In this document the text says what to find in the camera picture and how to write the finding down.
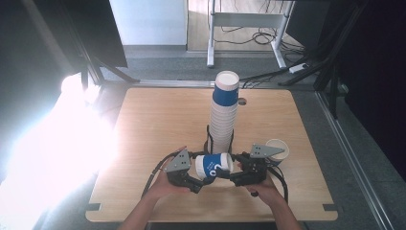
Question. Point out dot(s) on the blue and white paper cup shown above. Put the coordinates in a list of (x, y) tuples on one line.
[(281, 152), (210, 166)]

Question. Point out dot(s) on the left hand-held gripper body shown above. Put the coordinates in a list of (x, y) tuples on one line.
[(179, 166)]

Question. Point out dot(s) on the bright studio lamp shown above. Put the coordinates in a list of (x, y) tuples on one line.
[(63, 143)]

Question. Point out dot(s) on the white partition panel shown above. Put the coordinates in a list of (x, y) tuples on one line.
[(148, 22)]

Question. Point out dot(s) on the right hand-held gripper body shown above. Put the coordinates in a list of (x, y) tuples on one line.
[(253, 169)]

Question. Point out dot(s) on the white power strip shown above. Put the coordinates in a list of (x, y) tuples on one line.
[(298, 67)]

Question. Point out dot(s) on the white metal desk frame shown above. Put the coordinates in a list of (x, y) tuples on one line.
[(245, 19)]

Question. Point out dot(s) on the stack of paper cups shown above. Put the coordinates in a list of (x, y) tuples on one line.
[(223, 115)]

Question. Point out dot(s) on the person's right hand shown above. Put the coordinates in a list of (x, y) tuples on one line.
[(265, 191)]

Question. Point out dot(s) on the person's left hand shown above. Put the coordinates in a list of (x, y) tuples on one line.
[(161, 188)]

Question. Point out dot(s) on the black metal stand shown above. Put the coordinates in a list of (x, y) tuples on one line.
[(332, 64), (95, 64)]

